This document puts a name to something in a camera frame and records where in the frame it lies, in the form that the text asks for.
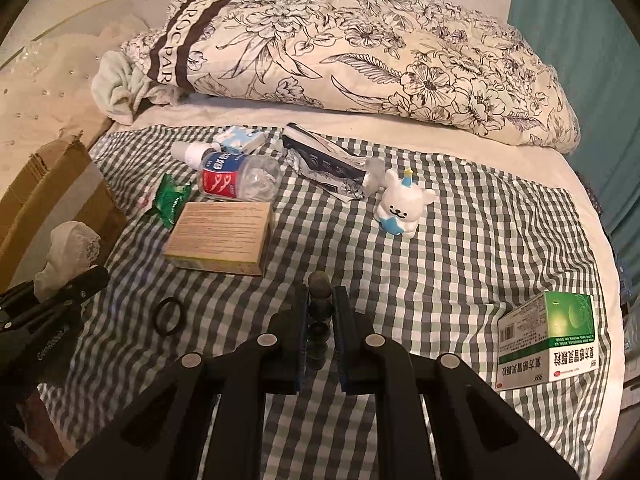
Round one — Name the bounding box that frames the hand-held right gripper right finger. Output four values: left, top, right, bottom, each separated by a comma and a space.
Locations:
334, 285, 576, 480

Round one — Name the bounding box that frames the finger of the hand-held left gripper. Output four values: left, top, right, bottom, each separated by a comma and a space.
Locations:
0, 297, 83, 333
0, 265, 111, 311

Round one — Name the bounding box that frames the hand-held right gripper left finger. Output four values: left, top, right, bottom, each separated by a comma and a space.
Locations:
55, 284, 313, 480

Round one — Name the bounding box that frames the black beaded rod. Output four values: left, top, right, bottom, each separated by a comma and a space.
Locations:
306, 271, 331, 368

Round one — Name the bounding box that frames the black hair tie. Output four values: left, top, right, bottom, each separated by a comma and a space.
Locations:
152, 297, 187, 335

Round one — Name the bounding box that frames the brown cardboard box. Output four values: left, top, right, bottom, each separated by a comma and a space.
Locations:
0, 131, 128, 281

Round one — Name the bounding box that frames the green foil packet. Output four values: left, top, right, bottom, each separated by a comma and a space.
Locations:
149, 174, 192, 229

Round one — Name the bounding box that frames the beige medicine box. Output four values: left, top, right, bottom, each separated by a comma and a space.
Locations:
164, 202, 275, 277

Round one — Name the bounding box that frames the white cylindrical handheld device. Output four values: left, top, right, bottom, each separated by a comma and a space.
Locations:
172, 141, 221, 166

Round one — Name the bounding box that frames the red label water bottle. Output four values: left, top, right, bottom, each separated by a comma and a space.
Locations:
200, 152, 282, 202

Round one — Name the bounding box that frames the dark floral wrapper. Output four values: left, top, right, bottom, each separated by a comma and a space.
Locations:
281, 122, 387, 200

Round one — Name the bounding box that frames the blue cloud-print tissue pack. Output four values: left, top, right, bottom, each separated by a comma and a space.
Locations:
217, 127, 268, 154

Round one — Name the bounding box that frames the green and white medicine box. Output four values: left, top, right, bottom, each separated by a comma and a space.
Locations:
496, 291, 599, 391

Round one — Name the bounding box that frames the checkered cloth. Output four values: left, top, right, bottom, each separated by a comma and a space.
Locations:
37, 122, 613, 480

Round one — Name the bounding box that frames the light green fleece blanket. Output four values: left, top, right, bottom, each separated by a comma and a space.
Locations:
91, 52, 173, 125

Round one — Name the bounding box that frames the cream tufted headboard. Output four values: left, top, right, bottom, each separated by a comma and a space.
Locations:
0, 22, 113, 161

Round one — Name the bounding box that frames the floral printed pillow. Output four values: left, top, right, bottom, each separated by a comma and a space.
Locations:
122, 0, 582, 155

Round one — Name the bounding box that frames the teal curtain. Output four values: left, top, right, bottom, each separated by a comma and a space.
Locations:
507, 0, 640, 311

